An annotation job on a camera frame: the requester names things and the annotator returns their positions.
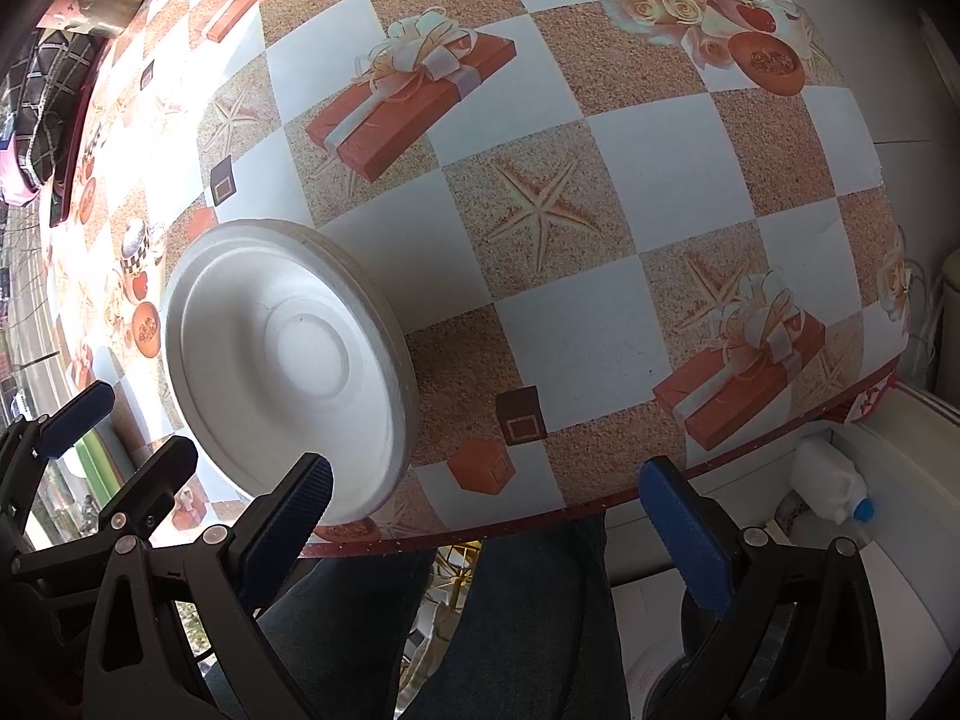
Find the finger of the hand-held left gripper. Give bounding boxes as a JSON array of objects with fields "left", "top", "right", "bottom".
[
  {"left": 0, "top": 381, "right": 116, "bottom": 541},
  {"left": 11, "top": 435, "right": 200, "bottom": 578}
]

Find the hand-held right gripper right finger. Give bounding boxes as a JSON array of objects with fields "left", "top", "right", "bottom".
[{"left": 637, "top": 454, "right": 891, "bottom": 720}]

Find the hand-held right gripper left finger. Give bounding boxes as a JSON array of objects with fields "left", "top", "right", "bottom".
[{"left": 81, "top": 452, "right": 335, "bottom": 720}]

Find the white jug with blue cap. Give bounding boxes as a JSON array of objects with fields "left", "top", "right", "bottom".
[{"left": 787, "top": 435, "right": 878, "bottom": 526}]

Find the person's right leg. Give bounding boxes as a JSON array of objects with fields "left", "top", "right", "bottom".
[{"left": 397, "top": 513, "right": 632, "bottom": 720}]

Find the white appliance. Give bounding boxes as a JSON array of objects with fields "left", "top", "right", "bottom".
[{"left": 825, "top": 379, "right": 960, "bottom": 720}]

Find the pink cloth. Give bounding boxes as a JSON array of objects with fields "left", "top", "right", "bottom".
[{"left": 0, "top": 154, "right": 40, "bottom": 209}]

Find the dark red tray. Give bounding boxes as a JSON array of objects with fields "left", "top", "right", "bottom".
[{"left": 48, "top": 37, "right": 115, "bottom": 230}]

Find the printed checkered tablecloth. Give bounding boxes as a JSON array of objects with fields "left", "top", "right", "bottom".
[{"left": 43, "top": 0, "right": 913, "bottom": 560}]

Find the black plaid bag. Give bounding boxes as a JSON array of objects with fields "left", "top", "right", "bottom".
[{"left": 0, "top": 28, "right": 107, "bottom": 196}]

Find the printed box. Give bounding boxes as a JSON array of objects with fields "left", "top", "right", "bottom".
[{"left": 41, "top": 0, "right": 145, "bottom": 40}]

